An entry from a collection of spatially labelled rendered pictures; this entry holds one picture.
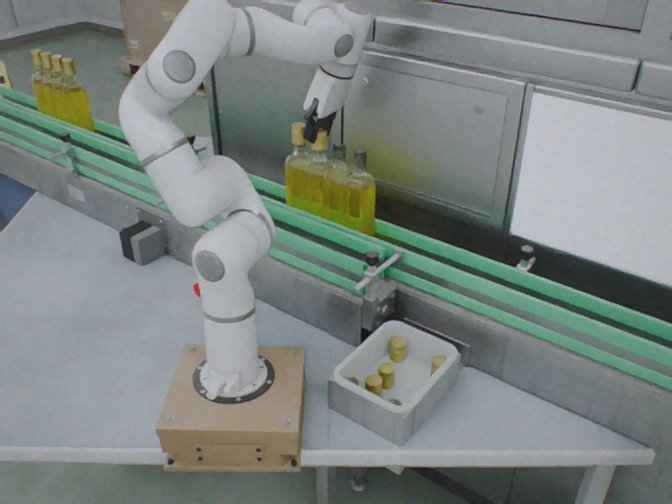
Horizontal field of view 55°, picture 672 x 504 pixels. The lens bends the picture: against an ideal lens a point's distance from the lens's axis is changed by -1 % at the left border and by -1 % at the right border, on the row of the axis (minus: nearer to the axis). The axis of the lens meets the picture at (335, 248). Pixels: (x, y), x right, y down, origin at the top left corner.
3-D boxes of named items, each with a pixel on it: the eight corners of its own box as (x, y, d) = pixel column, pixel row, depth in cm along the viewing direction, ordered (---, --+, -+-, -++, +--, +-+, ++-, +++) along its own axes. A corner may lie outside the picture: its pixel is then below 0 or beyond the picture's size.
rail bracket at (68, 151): (82, 176, 190) (72, 133, 183) (60, 185, 185) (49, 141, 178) (74, 172, 192) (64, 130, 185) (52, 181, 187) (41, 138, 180)
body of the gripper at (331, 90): (337, 50, 139) (323, 96, 146) (310, 61, 131) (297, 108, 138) (365, 67, 137) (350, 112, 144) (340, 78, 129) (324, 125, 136)
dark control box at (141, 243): (165, 255, 177) (161, 228, 172) (142, 268, 171) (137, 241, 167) (146, 245, 181) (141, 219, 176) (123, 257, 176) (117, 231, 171)
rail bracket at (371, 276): (403, 282, 142) (407, 233, 136) (360, 320, 131) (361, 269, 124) (392, 278, 144) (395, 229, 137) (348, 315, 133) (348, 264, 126)
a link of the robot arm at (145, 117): (155, 157, 99) (104, 73, 96) (134, 173, 111) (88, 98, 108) (226, 120, 105) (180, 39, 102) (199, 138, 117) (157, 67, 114)
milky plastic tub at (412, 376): (458, 380, 135) (463, 348, 130) (401, 447, 120) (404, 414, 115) (388, 347, 144) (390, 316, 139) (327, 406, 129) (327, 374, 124)
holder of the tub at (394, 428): (469, 367, 139) (473, 339, 135) (401, 448, 120) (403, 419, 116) (401, 336, 148) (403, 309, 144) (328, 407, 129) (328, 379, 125)
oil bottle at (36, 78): (67, 133, 217) (48, 49, 202) (53, 138, 213) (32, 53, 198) (58, 129, 220) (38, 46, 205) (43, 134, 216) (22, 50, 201)
